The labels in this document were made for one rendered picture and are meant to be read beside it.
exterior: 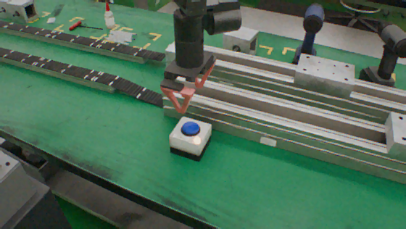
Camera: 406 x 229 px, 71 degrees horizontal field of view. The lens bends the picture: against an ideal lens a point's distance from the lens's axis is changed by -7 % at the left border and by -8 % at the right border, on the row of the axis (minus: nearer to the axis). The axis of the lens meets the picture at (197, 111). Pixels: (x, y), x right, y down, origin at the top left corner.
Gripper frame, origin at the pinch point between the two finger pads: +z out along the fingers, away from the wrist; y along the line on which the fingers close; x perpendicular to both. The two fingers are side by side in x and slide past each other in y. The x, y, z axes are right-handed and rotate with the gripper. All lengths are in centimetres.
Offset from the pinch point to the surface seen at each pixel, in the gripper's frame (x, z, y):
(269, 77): -12.8, 8.4, 27.0
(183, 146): 0.4, 12.3, -4.0
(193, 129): -0.9, 8.9, -0.9
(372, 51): -70, 73, 198
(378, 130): -43.3, 8.1, 15.4
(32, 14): 108, 14, 48
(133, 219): 27, 72, 0
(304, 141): -26.4, 11.5, 7.9
